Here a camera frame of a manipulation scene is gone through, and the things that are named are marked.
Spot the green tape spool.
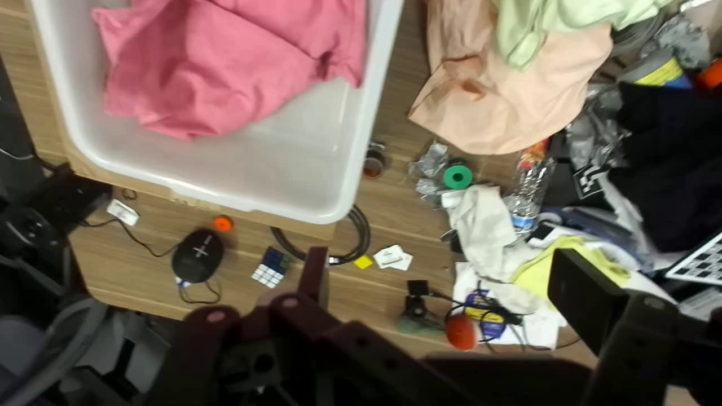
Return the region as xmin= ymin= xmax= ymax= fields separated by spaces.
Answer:
xmin=443 ymin=162 xmax=474 ymax=190

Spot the black cloth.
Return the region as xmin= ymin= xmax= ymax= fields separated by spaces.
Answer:
xmin=611 ymin=83 xmax=722 ymax=253

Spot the peach cloth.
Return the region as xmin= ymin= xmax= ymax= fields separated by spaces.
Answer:
xmin=408 ymin=0 xmax=611 ymax=156

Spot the orange ball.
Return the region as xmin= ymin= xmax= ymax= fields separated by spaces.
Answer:
xmin=695 ymin=58 xmax=722 ymax=91

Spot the plastic water bottle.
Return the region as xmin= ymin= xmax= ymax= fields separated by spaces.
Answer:
xmin=505 ymin=142 xmax=555 ymax=236

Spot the pink cloth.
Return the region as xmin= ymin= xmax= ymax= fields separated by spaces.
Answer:
xmin=94 ymin=0 xmax=368 ymax=138

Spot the rubiks cube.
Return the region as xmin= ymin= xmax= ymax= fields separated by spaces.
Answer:
xmin=253 ymin=245 xmax=291 ymax=288

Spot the yellow cloth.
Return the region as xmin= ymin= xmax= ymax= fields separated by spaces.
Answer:
xmin=512 ymin=236 xmax=633 ymax=300

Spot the black cable coil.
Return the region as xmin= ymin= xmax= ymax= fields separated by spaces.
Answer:
xmin=270 ymin=202 xmax=372 ymax=269

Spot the white rag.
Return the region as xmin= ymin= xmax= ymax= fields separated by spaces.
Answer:
xmin=449 ymin=185 xmax=536 ymax=282

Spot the white plastic bin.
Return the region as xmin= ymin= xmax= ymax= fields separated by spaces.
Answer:
xmin=29 ymin=0 xmax=404 ymax=222

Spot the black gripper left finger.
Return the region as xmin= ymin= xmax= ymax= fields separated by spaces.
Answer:
xmin=298 ymin=245 xmax=331 ymax=307

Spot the light green cloth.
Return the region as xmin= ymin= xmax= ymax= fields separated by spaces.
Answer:
xmin=492 ymin=0 xmax=672 ymax=68

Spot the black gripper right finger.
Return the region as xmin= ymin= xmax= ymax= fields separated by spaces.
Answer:
xmin=546 ymin=247 xmax=627 ymax=353

